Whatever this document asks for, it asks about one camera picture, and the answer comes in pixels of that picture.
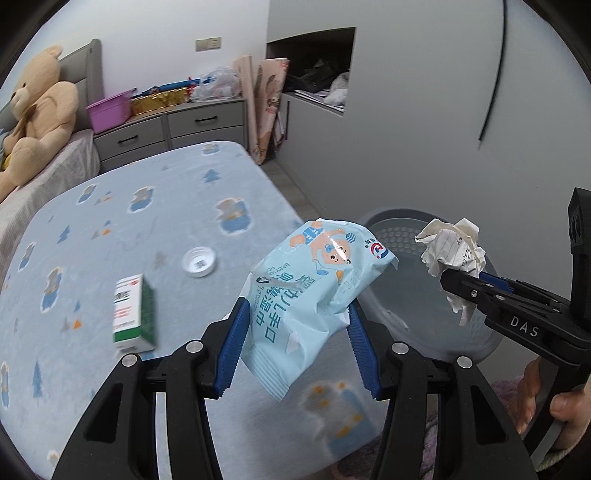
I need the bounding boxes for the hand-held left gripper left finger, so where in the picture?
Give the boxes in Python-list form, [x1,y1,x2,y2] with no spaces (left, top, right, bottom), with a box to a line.
[51,296,252,480]

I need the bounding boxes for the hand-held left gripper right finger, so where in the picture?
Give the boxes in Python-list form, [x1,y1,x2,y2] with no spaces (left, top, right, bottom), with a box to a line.
[347,305,539,480]

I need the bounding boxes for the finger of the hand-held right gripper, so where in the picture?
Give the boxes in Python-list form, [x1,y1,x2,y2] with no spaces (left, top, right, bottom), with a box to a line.
[438,270,509,315]
[480,272,572,315]

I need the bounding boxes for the white paper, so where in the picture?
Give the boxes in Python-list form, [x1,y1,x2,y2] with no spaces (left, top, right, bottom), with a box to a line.
[414,218,487,328]

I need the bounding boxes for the grey perforated plastic basket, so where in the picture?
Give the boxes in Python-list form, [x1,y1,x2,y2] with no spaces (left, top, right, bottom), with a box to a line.
[353,208,506,365]

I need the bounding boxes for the light blue wet wipes packet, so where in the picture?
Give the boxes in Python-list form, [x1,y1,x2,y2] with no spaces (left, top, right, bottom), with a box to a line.
[240,219,399,402]

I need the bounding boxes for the person's right forearm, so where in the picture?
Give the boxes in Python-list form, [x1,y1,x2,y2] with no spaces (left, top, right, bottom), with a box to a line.
[536,429,591,474]

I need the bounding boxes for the person's right hand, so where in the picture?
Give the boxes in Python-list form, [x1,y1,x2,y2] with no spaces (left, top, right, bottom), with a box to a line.
[517,357,591,437]

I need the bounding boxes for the white bottle cap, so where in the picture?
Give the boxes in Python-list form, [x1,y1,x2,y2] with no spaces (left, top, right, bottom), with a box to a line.
[181,247,217,278]

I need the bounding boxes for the green and white medicine box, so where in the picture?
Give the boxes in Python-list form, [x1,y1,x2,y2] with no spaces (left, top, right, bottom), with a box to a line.
[112,273,158,354]

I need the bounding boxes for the grey wardrobe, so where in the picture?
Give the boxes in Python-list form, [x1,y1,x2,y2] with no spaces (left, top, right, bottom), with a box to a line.
[265,0,591,305]

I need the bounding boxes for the grey drawer cabinet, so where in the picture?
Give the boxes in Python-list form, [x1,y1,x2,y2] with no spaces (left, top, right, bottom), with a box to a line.
[92,98,247,171]

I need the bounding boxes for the white cloth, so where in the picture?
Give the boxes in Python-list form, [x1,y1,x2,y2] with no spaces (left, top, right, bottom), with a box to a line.
[323,72,351,107]

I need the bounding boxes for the pink printed folded mat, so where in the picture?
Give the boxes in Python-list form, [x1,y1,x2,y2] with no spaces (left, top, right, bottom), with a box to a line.
[252,58,291,166]

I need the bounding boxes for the grey bed sheet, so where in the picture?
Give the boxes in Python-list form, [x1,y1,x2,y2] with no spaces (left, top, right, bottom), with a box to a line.
[0,128,101,278]

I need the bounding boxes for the plain pink folded mat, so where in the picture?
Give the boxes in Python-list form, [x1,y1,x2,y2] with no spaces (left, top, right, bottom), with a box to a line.
[232,54,259,160]

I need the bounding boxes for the gold gift box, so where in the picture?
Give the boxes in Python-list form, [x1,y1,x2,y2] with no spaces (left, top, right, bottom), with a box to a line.
[130,89,191,116]

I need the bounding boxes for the clear plastic bag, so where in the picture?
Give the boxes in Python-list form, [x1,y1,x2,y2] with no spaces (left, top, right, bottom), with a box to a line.
[190,66,243,103]

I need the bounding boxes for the dark clothes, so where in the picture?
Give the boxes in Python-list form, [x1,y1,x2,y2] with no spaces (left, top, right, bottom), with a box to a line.
[284,60,354,93]

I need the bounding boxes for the purple plastic bin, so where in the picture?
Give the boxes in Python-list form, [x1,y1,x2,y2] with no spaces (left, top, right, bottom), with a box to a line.
[86,89,133,134]

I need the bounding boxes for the blue long package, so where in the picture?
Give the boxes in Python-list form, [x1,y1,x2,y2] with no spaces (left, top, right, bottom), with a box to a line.
[134,76,204,96]

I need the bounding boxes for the beige teddy bear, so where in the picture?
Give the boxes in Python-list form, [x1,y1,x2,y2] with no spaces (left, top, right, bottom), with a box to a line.
[0,45,80,204]

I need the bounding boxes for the grey bed headboard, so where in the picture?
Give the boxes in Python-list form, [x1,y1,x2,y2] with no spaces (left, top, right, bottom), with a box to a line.
[0,38,103,134]

